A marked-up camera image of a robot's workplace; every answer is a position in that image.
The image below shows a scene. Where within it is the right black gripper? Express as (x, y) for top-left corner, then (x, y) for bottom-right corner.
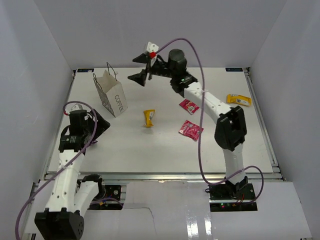
(128, 53), (176, 87)

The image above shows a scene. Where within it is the red candy packet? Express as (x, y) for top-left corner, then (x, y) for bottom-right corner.
(178, 120), (204, 141)
(179, 99), (200, 115)

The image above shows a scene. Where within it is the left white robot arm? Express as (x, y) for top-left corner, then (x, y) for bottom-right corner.
(34, 109), (111, 240)

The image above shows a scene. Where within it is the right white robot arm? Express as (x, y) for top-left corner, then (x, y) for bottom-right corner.
(128, 49), (248, 200)

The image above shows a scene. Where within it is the white coffee paper bag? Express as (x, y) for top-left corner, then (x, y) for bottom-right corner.
(92, 62), (128, 118)

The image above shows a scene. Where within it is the yellow snack bar wrapper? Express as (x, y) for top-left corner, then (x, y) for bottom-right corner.
(143, 109), (156, 128)

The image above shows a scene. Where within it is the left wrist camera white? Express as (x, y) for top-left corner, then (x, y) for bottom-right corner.
(63, 103), (83, 116)

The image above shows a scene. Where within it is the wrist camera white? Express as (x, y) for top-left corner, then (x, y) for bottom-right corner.
(63, 103), (83, 116)
(146, 41), (159, 59)

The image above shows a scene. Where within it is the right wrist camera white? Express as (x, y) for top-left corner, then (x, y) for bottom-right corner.
(146, 41), (159, 59)

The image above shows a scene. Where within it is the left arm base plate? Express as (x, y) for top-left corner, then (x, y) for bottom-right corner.
(93, 185), (122, 202)

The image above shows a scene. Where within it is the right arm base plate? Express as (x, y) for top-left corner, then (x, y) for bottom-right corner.
(205, 183), (258, 213)

